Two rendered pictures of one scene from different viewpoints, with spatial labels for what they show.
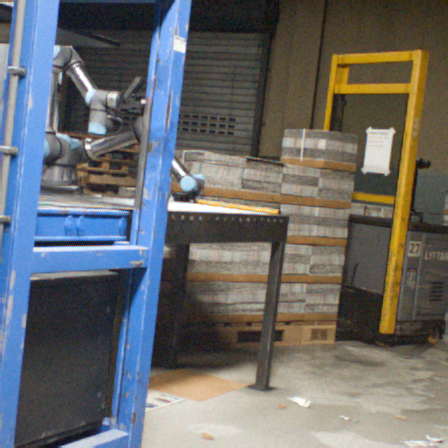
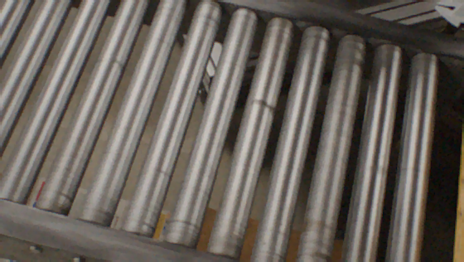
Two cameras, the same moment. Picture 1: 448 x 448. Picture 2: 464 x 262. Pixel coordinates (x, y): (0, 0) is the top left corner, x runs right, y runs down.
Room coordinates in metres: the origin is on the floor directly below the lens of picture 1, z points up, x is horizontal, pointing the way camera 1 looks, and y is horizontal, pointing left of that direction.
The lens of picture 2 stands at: (3.53, -0.39, 1.72)
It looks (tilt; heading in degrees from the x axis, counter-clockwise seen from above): 60 degrees down; 66
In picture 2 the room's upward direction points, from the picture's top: 10 degrees clockwise
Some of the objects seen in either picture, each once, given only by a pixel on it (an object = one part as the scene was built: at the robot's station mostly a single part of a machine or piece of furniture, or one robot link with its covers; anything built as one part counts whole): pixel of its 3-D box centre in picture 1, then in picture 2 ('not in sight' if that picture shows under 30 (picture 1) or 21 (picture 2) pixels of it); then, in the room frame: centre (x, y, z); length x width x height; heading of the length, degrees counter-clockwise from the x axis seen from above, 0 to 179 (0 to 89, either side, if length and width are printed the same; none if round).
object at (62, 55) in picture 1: (46, 99); not in sight; (3.89, 0.83, 1.19); 0.15 x 0.12 x 0.55; 160
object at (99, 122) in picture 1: (99, 122); not in sight; (3.82, 0.58, 1.11); 0.11 x 0.08 x 0.11; 160
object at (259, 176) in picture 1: (242, 179); not in sight; (5.03, -0.09, 0.95); 0.38 x 0.29 x 0.23; 39
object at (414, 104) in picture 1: (402, 193); not in sight; (5.43, -1.09, 0.97); 0.09 x 0.09 x 1.75; 39
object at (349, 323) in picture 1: (338, 305); not in sight; (5.63, -0.82, 0.20); 0.62 x 0.05 x 0.30; 39
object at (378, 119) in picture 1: (369, 142); not in sight; (5.69, -0.90, 1.28); 0.57 x 0.01 x 0.65; 39
